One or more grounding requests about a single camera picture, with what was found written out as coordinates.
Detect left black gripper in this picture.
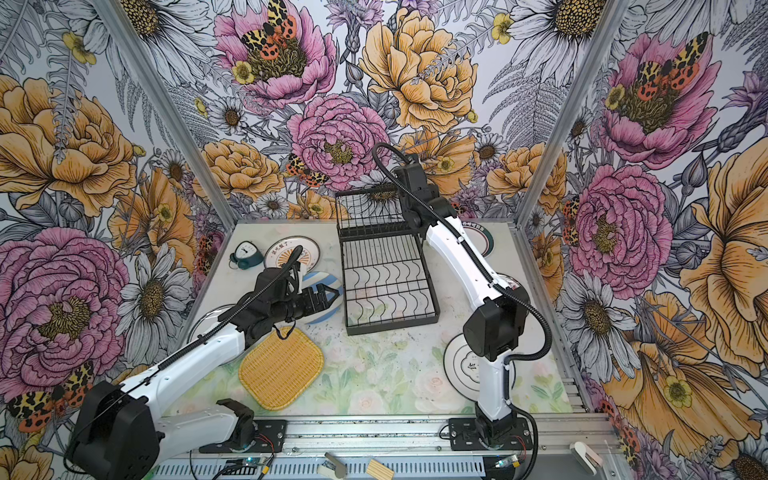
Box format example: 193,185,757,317
271,283,339,322

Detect black wire dish rack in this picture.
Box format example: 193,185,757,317
335,185,440,335

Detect yellow woven square plate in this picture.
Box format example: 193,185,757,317
238,327,324,411

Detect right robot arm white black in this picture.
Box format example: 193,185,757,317
388,152,552,447

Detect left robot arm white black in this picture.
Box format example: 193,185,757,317
64,264,342,479

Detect blue white striped plate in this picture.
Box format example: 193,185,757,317
299,271,344,325

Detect orange sunburst plate left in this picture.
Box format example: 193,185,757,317
264,236,320,271

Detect orange sunburst plate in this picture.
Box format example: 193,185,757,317
264,236,320,271
497,272,530,303

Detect small green rimmed plate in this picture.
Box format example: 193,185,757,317
462,221,495,257

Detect small teal cup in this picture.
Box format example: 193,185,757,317
229,241,264,270

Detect white plate red characters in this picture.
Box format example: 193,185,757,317
186,303,233,342

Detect orange sunburst plate right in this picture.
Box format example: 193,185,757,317
497,272,530,303

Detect grey clip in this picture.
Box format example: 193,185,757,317
317,452,348,480

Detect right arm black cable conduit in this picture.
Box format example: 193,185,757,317
370,142,554,362

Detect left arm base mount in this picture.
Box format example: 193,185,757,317
198,420,287,454

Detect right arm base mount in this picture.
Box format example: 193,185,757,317
448,416,533,451

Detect aluminium front rail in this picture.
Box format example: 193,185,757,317
177,412,619,459

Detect white handle object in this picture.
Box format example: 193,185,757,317
569,441,604,476

